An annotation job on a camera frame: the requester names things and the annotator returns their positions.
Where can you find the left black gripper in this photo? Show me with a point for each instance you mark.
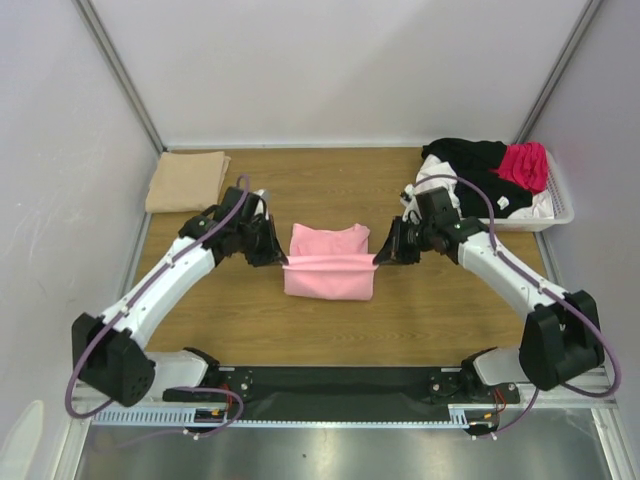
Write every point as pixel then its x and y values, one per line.
pixel 271 253

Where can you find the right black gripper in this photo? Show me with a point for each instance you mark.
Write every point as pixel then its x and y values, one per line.
pixel 401 239

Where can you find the pink t shirt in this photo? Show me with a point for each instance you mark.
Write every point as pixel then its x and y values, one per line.
pixel 330 265

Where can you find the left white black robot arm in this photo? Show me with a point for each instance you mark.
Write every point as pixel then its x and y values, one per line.
pixel 109 350

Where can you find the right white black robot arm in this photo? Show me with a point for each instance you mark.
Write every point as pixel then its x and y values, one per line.
pixel 559 340

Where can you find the white t shirt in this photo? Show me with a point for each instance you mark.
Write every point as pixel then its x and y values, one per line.
pixel 437 174

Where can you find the folded beige t shirt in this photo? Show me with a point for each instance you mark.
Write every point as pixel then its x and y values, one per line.
pixel 186 182

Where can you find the black t shirt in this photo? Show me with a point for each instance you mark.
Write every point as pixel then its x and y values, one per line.
pixel 477 162

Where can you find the crimson red t shirt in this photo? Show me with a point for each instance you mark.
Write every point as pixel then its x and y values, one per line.
pixel 525 165

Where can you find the white plastic laundry basket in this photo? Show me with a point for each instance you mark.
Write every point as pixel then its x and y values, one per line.
pixel 557 200

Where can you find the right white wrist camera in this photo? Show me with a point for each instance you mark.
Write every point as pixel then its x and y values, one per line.
pixel 407 198

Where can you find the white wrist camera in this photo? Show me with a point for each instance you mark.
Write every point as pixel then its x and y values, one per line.
pixel 407 198
pixel 263 207

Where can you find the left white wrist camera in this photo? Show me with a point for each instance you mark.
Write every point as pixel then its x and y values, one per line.
pixel 263 207

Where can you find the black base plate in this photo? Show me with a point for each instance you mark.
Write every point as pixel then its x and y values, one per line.
pixel 354 394

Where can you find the grey slotted cable duct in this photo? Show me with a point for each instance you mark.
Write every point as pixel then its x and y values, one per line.
pixel 192 417

